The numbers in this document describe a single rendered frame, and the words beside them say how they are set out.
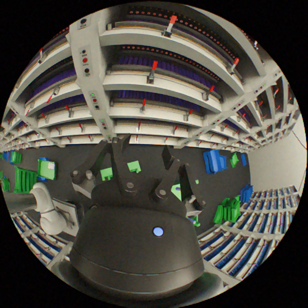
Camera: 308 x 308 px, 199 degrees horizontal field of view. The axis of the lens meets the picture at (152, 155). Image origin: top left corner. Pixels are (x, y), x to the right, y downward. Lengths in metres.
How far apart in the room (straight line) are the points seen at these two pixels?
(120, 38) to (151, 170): 0.93
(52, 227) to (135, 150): 1.01
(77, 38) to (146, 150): 0.96
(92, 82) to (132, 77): 0.15
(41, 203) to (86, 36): 0.81
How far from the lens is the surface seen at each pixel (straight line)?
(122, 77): 0.39
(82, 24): 0.36
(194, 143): 1.09
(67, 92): 0.47
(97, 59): 0.35
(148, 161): 0.90
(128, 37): 0.32
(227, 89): 0.63
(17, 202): 0.67
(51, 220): 0.81
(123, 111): 0.50
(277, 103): 1.30
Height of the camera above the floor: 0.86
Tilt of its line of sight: 70 degrees down
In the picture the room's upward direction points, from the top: 43 degrees clockwise
